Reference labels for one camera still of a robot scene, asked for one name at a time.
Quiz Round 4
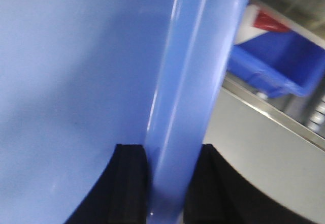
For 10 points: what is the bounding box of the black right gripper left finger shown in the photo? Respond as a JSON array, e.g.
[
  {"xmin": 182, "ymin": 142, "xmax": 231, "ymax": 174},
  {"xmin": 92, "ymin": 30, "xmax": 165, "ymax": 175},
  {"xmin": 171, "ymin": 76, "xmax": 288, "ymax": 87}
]
[{"xmin": 66, "ymin": 144, "xmax": 148, "ymax": 223}]

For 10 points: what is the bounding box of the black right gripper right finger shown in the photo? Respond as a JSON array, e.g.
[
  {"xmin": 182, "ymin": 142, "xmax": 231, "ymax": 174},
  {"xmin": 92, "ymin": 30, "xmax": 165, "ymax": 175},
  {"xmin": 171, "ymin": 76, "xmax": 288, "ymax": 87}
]
[{"xmin": 183, "ymin": 144, "xmax": 302, "ymax": 223}]

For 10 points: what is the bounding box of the blue bin with red packet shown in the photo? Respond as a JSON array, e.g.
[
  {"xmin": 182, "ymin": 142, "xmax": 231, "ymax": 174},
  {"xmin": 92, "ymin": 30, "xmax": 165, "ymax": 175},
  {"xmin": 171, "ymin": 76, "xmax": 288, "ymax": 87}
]
[{"xmin": 227, "ymin": 5, "xmax": 324, "ymax": 98}]

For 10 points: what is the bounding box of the blue plastic tray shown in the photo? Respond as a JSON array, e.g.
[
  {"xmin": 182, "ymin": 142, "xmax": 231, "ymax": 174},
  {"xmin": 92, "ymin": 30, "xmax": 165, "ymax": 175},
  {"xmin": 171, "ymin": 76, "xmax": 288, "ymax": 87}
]
[{"xmin": 1, "ymin": 0, "xmax": 248, "ymax": 223}]

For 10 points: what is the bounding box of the silver metal shelf rail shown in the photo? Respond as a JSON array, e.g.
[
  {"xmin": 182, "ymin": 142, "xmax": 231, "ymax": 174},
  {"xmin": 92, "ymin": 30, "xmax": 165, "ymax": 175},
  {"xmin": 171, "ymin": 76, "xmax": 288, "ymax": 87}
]
[{"xmin": 222, "ymin": 77, "xmax": 324, "ymax": 151}]

